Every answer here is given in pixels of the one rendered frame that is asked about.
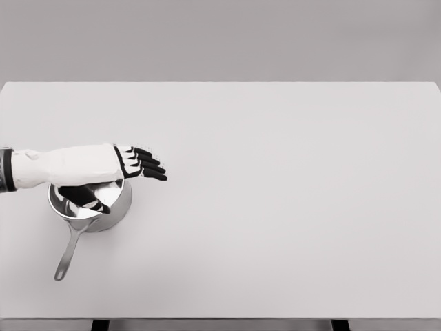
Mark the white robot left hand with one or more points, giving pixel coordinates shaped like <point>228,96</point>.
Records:
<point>90,163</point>

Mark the silver steel saucepan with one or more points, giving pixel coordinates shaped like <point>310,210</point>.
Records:
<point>103,203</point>

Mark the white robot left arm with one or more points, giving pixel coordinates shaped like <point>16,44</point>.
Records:
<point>29,169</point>

